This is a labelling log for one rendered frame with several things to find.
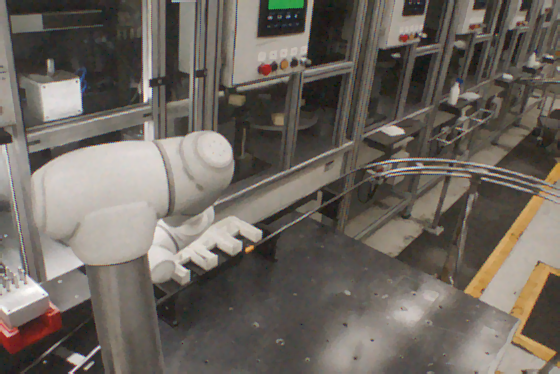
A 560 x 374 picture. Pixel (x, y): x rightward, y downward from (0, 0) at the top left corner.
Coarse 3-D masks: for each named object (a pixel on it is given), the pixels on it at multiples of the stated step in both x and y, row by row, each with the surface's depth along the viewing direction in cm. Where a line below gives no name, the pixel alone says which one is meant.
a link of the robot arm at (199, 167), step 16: (160, 144) 78; (176, 144) 78; (192, 144) 76; (208, 144) 77; (224, 144) 79; (176, 160) 77; (192, 160) 76; (208, 160) 76; (224, 160) 78; (176, 176) 76; (192, 176) 77; (208, 176) 77; (224, 176) 79; (176, 192) 77; (192, 192) 78; (208, 192) 80; (224, 192) 86; (176, 208) 79; (192, 208) 83
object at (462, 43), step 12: (492, 0) 355; (504, 0) 380; (492, 12) 366; (504, 12) 392; (468, 36) 341; (456, 48) 329; (468, 48) 350; (480, 48) 422; (492, 48) 401; (456, 60) 338; (492, 60) 414; (456, 72) 348; (468, 72) 435; (444, 84) 336; (444, 96) 345
